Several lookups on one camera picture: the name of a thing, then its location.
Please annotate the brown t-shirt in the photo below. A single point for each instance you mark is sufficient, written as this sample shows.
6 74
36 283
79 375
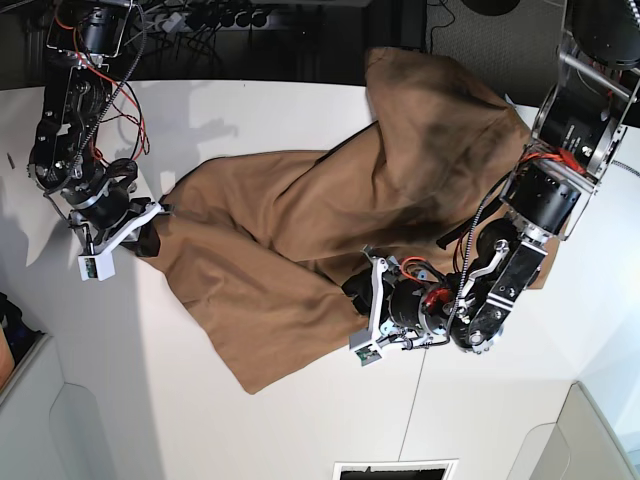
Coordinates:
257 247

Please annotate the white bin right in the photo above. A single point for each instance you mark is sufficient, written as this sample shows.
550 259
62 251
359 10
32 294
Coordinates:
579 444

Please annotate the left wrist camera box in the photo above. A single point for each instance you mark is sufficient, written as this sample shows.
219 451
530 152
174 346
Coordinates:
365 347

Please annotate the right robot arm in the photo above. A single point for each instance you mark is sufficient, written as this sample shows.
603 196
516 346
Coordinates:
65 160

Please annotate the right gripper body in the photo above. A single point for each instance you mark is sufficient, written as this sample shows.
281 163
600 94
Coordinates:
111 215

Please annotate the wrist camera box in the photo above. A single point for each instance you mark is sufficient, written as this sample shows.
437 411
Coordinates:
96 267
365 347

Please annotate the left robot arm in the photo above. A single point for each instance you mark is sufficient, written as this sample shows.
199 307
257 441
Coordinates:
499 253

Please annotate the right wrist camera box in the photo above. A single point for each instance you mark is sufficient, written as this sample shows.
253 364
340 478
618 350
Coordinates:
96 267

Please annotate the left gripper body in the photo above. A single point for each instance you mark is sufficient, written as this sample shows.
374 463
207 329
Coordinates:
410 303

